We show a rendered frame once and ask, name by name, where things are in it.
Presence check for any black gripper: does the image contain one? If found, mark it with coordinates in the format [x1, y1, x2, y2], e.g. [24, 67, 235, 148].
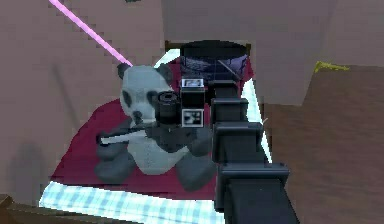
[96, 91, 198, 154]

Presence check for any black and white panda plush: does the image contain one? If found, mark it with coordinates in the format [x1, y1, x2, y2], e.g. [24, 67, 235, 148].
[94, 63, 218, 193]

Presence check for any red blanket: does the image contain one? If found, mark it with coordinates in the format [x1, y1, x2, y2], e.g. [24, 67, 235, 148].
[49, 58, 256, 201]

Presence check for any bed with blue checked sheet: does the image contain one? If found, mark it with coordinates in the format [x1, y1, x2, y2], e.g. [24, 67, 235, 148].
[0, 39, 274, 224]

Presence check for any black round basket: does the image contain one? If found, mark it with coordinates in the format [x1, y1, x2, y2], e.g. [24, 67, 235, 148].
[179, 39, 250, 83]

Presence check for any pink thin bar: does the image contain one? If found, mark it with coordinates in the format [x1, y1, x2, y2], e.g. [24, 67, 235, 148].
[48, 0, 134, 68]

